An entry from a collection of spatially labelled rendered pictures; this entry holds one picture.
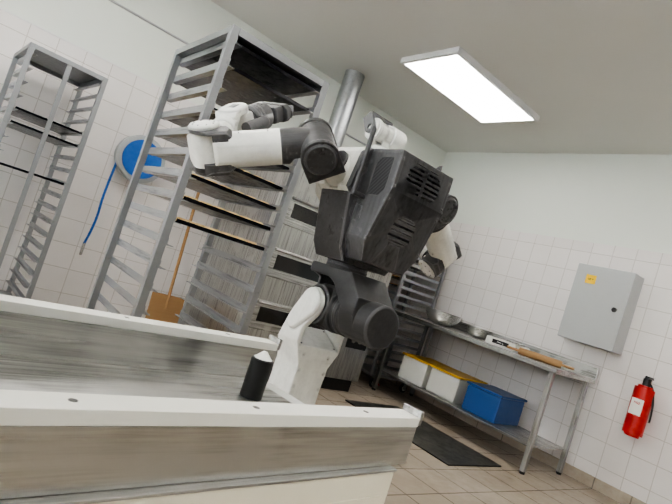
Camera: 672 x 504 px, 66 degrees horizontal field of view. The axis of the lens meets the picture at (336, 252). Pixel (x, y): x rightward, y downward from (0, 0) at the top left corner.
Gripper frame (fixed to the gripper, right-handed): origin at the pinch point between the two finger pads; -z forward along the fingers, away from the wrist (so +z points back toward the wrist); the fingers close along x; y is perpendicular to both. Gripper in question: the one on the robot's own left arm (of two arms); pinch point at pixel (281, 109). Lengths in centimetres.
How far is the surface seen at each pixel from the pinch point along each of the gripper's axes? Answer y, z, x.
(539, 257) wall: -212, -366, 61
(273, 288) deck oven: -185, -151, -119
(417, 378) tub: -318, -251, -21
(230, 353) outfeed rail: -13, 97, 54
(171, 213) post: -39, 18, -40
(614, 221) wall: -161, -368, 119
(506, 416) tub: -307, -228, 70
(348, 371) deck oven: -289, -198, -73
